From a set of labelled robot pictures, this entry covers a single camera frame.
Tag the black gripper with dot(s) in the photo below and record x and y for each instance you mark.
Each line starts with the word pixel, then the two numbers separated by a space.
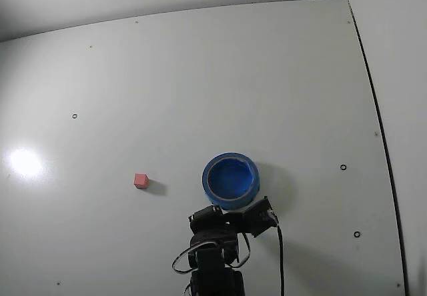
pixel 218 222

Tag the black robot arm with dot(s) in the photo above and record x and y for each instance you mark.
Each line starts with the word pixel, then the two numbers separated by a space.
pixel 213 269

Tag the small pink cube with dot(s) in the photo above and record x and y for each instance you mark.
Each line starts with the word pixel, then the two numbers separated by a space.
pixel 140 181

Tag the blue round bowl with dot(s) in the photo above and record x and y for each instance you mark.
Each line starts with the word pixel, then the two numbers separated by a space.
pixel 230 181

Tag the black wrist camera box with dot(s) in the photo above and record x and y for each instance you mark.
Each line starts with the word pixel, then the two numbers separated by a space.
pixel 258 217

